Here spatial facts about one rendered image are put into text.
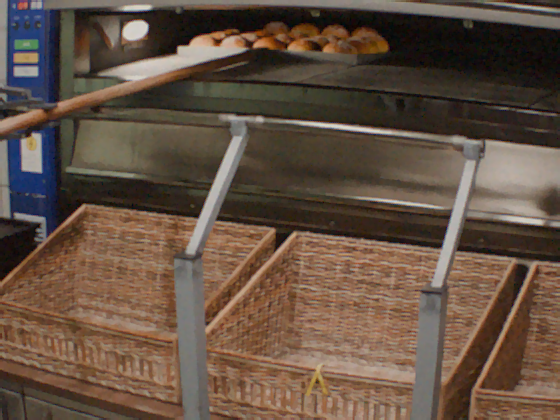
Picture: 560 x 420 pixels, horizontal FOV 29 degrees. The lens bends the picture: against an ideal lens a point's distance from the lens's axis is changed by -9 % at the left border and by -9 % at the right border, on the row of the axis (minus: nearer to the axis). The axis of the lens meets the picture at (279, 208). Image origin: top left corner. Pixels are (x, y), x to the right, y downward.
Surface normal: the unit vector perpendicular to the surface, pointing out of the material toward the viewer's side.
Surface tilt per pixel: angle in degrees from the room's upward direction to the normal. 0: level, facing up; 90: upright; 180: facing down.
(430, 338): 90
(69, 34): 90
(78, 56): 90
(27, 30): 90
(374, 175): 70
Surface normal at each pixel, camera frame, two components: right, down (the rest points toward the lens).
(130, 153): -0.42, -0.12
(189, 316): -0.44, 0.22
